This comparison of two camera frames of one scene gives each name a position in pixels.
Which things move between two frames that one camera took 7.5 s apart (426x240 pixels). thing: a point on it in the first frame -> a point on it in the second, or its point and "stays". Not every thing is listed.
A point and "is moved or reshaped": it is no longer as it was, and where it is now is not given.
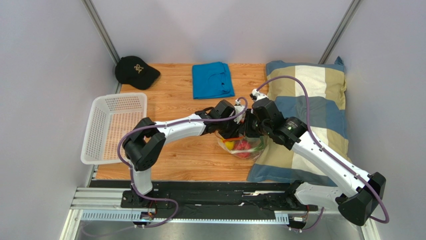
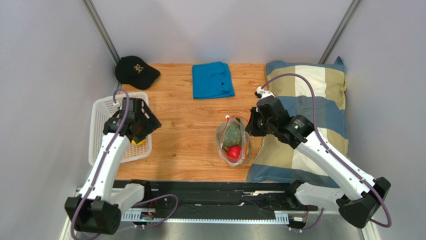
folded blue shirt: (212, 80) stays
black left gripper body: (228, 129) -> (146, 126)
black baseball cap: (135, 71) stays
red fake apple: (241, 145) -> (233, 152)
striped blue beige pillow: (325, 84) stays
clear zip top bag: (245, 147) is moved or reshaped
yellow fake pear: (230, 145) is moved or reshaped
